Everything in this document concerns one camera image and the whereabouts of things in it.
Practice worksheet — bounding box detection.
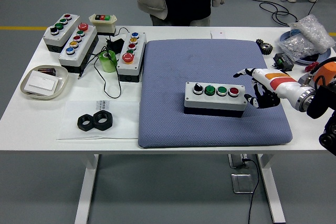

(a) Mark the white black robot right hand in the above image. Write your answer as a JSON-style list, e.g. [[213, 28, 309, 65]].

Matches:
[[233, 67, 302, 109]]

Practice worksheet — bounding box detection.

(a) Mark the grey four-button control box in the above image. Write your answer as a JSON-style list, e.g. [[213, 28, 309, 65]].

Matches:
[[183, 81, 247, 119]]

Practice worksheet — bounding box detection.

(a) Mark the short grey five-button box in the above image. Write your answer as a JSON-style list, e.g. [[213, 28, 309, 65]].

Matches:
[[116, 31, 147, 83]]

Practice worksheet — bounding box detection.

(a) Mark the long grey five-button box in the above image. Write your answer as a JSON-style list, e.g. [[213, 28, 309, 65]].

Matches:
[[58, 22, 99, 74]]

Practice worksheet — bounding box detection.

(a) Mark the black terminal block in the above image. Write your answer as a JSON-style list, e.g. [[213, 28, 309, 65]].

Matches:
[[272, 52, 296, 72]]

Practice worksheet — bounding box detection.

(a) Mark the small red clip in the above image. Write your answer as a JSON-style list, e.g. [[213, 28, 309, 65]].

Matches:
[[304, 62, 320, 72]]

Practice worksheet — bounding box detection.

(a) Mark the black metal gear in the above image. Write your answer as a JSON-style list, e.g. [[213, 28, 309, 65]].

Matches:
[[256, 38, 274, 56]]

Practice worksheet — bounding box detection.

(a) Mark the orange cylinder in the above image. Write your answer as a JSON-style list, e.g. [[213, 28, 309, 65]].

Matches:
[[313, 61, 336, 86]]

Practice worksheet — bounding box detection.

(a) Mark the blue white round plate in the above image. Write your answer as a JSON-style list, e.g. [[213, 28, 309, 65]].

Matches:
[[278, 28, 332, 65]]

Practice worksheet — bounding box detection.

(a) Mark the bubble wrap bag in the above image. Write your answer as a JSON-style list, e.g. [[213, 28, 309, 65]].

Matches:
[[275, 14, 335, 59]]

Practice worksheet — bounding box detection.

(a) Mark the grey under-table control box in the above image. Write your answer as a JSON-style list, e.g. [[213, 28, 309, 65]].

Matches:
[[227, 154, 250, 169]]

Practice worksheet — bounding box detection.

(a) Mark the metal floor outlet box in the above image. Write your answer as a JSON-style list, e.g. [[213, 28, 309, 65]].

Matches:
[[230, 173, 255, 195]]

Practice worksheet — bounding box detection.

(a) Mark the white table leg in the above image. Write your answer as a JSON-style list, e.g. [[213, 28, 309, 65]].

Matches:
[[257, 154, 286, 223], [74, 154, 100, 224]]

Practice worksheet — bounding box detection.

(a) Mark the blue-grey woven mat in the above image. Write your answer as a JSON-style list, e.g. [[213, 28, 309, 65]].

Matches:
[[138, 39, 293, 149]]

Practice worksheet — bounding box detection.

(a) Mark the clear plastic bag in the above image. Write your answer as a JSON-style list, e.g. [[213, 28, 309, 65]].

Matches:
[[57, 100, 140, 141]]

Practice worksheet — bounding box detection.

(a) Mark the black power adapter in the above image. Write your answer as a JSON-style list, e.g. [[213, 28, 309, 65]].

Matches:
[[106, 37, 125, 53]]

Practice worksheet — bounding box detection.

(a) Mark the green tape roll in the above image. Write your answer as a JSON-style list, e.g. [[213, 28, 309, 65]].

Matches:
[[98, 50, 117, 73]]

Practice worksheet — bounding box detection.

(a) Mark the black hex nut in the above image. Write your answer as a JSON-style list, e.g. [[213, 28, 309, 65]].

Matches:
[[93, 111, 114, 130], [77, 113, 96, 131]]

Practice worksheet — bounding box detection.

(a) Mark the beige oval tray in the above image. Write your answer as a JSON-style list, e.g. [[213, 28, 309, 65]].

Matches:
[[20, 65, 69, 101]]

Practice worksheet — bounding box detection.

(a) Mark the dark red small case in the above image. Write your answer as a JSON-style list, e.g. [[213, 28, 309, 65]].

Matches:
[[37, 68, 57, 77]]

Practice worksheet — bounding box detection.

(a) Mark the black power cable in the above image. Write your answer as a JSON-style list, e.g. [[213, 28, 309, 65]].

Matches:
[[243, 157, 260, 224]]

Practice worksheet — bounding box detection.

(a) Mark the thin black cord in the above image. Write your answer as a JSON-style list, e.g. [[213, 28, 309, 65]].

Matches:
[[78, 26, 129, 99]]

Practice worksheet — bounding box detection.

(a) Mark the cream three-button switch box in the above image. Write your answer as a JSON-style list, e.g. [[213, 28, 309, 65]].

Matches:
[[89, 13, 118, 36]]

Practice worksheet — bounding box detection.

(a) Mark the white wall switch plate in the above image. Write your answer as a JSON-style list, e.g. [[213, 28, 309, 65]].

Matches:
[[25, 73, 59, 94]]

